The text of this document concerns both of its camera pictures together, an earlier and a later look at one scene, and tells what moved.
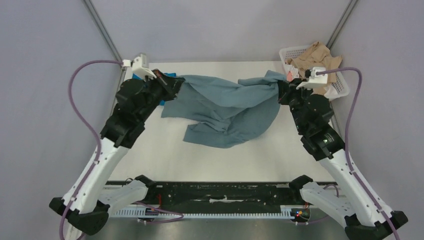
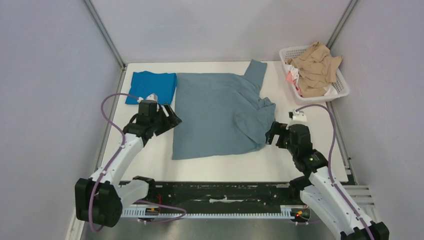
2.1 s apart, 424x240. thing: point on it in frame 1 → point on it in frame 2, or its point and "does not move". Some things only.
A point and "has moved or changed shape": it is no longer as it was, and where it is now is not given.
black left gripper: (171, 85) → (174, 122)
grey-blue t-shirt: (223, 114) has moved or changed shape
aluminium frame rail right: (351, 4) does not move
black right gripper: (284, 91) → (279, 135)
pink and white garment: (291, 72) does not move
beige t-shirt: (317, 55) does not move
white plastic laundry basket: (339, 88) does not move
